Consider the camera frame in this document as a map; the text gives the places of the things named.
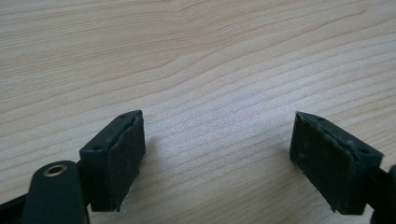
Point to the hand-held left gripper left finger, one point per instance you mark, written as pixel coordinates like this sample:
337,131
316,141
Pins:
113,161

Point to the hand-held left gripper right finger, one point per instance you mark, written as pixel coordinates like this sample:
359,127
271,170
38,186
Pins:
328,163

